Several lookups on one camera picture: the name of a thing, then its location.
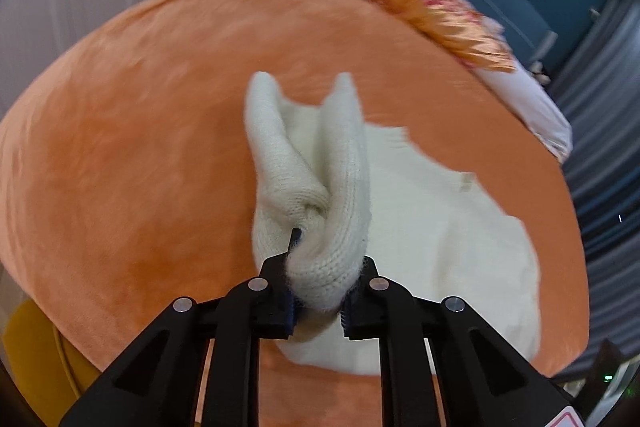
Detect orange plush blanket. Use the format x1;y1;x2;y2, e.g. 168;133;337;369
0;0;591;427

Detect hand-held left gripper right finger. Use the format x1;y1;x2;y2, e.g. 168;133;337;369
340;257;576;427

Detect orange floral satin cloth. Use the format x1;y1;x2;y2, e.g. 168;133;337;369
345;0;518;75

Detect cream knit cardigan red buttons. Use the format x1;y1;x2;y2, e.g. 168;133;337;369
244;72;543;375

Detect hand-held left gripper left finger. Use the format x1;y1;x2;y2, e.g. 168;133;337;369
59;227;302;427

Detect grey-blue curtain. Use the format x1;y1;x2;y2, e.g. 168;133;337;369
550;0;640;288

